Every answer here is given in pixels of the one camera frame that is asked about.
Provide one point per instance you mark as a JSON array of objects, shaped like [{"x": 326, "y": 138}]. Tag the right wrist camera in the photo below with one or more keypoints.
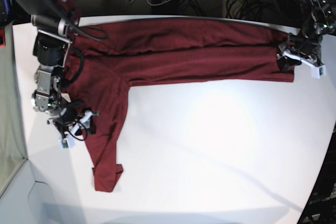
[{"x": 66, "y": 143}]

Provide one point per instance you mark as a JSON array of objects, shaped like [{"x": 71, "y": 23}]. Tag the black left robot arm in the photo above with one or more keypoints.
[{"x": 319, "y": 18}]

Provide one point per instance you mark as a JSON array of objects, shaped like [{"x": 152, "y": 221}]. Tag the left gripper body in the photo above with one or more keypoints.
[{"x": 304, "y": 50}]

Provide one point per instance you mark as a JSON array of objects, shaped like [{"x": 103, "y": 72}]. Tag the dark red t-shirt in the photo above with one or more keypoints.
[{"x": 146, "y": 52}]

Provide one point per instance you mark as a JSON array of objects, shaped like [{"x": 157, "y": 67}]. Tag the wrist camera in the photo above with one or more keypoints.
[
  {"x": 66, "y": 143},
  {"x": 318, "y": 71}
]

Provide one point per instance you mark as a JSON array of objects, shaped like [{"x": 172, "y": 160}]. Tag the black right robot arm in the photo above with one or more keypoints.
[{"x": 60, "y": 64}]

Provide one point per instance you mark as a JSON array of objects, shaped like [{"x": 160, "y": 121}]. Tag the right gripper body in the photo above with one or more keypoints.
[{"x": 69, "y": 118}]

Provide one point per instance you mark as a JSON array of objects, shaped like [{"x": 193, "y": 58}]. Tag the green cloth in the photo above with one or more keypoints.
[{"x": 13, "y": 149}]

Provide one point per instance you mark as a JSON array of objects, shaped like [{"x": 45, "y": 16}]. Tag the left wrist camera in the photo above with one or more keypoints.
[{"x": 318, "y": 71}]

